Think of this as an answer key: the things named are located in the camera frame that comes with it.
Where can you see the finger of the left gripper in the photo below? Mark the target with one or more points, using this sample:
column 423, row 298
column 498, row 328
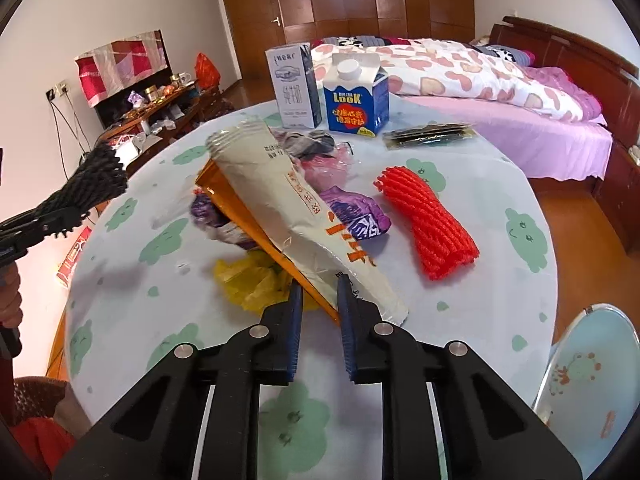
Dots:
column 56, row 222

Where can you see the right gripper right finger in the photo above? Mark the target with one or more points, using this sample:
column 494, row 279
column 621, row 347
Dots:
column 446, row 412

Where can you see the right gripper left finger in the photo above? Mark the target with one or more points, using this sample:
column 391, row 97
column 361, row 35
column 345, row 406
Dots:
column 195, row 413

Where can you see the black foam fruit net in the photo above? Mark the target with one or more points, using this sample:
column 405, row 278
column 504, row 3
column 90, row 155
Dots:
column 98, row 179

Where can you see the yellow plastic bag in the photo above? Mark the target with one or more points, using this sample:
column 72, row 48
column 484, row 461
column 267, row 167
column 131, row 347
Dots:
column 253, row 282

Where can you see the red foam fruit net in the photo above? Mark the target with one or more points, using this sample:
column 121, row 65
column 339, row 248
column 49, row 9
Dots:
column 443, row 245

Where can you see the orange silver snack bag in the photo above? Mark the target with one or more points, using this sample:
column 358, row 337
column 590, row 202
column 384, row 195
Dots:
column 252, row 180

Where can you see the purple candy wrapper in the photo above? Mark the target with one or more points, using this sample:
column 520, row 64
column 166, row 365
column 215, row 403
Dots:
column 360, row 214

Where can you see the pink cellophane wrapper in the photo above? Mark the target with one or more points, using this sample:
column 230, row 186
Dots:
column 324, row 171

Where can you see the person's left hand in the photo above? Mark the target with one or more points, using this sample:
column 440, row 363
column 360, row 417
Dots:
column 11, row 314

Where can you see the red white cardboard box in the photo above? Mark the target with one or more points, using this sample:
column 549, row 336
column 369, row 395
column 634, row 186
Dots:
column 67, row 267

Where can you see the wooden TV cabinet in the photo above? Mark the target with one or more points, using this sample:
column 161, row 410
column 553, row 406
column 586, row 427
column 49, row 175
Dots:
column 148, row 132

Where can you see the television with red cloth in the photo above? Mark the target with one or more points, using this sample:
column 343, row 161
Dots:
column 108, row 74

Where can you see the red gift bag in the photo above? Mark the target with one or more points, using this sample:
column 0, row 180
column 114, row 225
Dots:
column 206, row 72

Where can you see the brown wooden headboard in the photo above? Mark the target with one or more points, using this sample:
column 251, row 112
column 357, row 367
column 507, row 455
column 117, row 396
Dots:
column 615, row 83

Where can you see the grey patterned wrapper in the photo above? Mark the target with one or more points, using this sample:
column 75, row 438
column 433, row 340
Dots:
column 306, row 145

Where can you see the dark snack wrapper packet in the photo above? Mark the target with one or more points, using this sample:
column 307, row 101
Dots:
column 433, row 133

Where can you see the bed with heart duvet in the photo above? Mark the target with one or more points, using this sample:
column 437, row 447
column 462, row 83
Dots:
column 538, row 117

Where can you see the white tall milk carton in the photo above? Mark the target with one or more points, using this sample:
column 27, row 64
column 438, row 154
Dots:
column 294, row 85

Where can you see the wooden door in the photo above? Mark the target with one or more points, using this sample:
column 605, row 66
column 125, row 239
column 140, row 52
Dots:
column 255, row 28

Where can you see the blue Look milk carton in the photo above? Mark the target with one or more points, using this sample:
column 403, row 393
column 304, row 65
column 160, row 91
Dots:
column 356, row 93

